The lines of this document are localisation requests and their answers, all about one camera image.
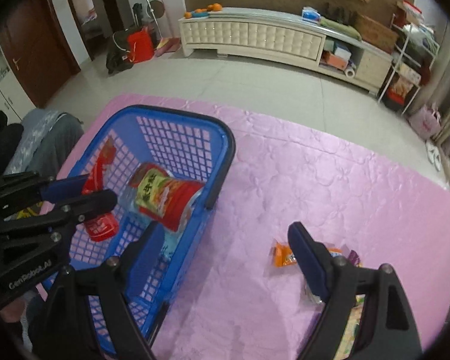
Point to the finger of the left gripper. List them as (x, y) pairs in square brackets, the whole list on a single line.
[(60, 190), (67, 215)]

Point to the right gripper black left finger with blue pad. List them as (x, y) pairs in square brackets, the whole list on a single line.
[(65, 329)]

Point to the red snack packet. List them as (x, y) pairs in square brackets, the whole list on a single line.
[(104, 226)]

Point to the red green tofu snack bag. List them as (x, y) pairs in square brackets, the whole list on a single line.
[(154, 192)]

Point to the blue plastic basket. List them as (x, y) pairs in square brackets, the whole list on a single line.
[(189, 146)]

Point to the orange snack packet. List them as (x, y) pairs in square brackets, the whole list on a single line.
[(282, 255)]

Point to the green cracker packet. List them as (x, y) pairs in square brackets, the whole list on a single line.
[(351, 329)]

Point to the grey patterned sofa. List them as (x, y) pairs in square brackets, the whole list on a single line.
[(47, 140)]

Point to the clear blue cracker packet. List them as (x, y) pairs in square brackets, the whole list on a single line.
[(311, 297)]

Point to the purple yellow snack box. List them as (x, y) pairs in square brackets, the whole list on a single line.
[(351, 255)]

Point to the black bag on floor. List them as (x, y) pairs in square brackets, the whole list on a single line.
[(117, 58)]

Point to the pink quilted table cloth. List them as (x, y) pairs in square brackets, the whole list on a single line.
[(233, 303)]

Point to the brown wooden door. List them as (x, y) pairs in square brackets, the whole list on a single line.
[(35, 48)]

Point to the pink bag on floor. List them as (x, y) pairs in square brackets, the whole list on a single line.
[(426, 122)]

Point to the white metal shelf rack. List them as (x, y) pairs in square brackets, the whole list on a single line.
[(413, 57)]

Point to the cream tv cabinet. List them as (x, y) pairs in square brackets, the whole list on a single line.
[(288, 39)]

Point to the cardboard box on cabinet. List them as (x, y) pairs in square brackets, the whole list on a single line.
[(375, 33)]

